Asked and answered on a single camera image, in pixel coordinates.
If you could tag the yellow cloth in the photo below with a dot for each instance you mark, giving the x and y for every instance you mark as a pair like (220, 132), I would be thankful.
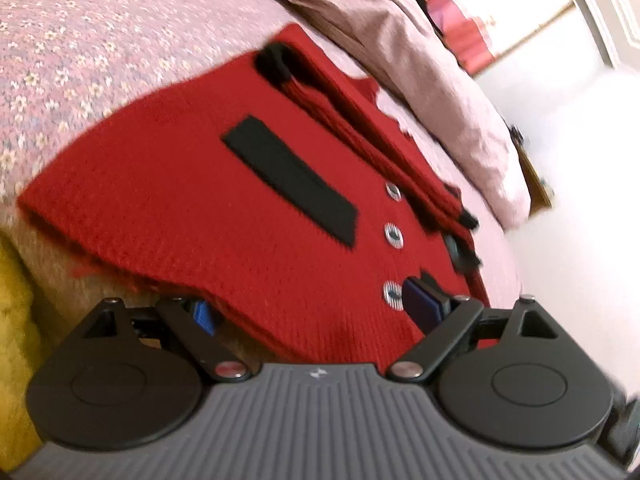
(21, 354)

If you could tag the wooden dresser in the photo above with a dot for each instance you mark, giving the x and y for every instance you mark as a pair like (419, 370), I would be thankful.
(540, 193)

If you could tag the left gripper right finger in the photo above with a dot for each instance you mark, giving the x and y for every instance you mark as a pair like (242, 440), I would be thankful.
(468, 341)

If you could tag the pink floral bed sheet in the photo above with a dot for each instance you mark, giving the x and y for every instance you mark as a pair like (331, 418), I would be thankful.
(66, 64)

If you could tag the red knit cardigan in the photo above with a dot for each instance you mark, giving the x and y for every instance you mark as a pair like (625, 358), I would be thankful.
(274, 186)

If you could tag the pink floral duvet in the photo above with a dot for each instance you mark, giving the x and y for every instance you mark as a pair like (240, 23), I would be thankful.
(396, 43)

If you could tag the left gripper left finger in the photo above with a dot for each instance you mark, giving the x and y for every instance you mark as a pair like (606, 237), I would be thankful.
(158, 343)

